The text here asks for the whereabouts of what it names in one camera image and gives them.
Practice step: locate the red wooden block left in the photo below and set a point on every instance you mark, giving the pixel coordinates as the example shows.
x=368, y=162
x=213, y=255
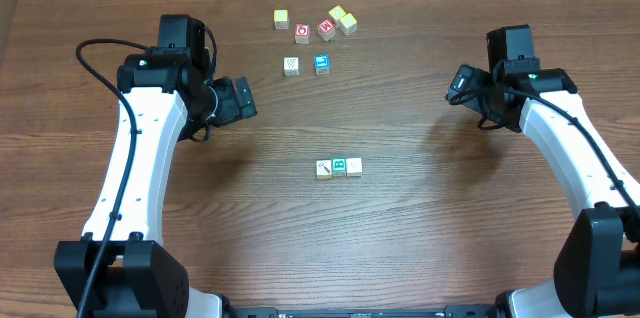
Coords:
x=302, y=34

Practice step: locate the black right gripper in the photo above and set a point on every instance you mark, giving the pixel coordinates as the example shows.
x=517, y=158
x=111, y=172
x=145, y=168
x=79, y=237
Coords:
x=475, y=78

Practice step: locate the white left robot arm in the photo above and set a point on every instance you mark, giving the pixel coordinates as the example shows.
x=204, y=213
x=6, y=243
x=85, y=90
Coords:
x=167, y=93

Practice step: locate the red wooden block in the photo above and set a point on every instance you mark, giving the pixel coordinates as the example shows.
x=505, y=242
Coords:
x=326, y=30
x=302, y=34

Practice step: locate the yellow wooden block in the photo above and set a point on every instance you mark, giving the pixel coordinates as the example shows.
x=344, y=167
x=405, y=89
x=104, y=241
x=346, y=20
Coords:
x=281, y=19
x=335, y=14
x=348, y=24

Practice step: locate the green-edged wooden number block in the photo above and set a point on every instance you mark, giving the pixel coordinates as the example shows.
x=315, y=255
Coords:
x=339, y=166

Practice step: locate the blue wooden block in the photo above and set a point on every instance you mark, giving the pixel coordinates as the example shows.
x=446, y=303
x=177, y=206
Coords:
x=322, y=64

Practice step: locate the tan wooden picture block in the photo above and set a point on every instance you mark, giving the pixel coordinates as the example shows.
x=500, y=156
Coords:
x=324, y=169

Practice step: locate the pale wooden block far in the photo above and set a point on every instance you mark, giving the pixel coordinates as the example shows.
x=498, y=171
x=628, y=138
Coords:
x=291, y=66

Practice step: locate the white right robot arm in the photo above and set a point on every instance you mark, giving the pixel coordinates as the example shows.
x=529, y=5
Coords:
x=593, y=275

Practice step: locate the yellow wooden block right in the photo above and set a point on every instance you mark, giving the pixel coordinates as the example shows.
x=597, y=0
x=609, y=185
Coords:
x=348, y=24

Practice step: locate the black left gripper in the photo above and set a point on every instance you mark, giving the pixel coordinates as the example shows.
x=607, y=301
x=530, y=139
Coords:
x=230, y=109

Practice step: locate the yellow wooden block upper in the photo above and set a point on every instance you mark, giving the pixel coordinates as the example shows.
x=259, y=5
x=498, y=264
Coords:
x=335, y=14

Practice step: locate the white pattern wooden block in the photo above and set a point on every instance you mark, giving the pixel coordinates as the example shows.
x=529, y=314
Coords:
x=354, y=167

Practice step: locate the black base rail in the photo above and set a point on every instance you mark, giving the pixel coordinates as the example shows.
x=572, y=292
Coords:
x=449, y=311

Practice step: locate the red wooden block right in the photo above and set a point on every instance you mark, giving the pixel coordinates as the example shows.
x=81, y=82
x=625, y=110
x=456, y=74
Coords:
x=326, y=30

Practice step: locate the yellow wooden block left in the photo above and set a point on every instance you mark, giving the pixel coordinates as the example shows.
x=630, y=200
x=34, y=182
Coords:
x=281, y=19

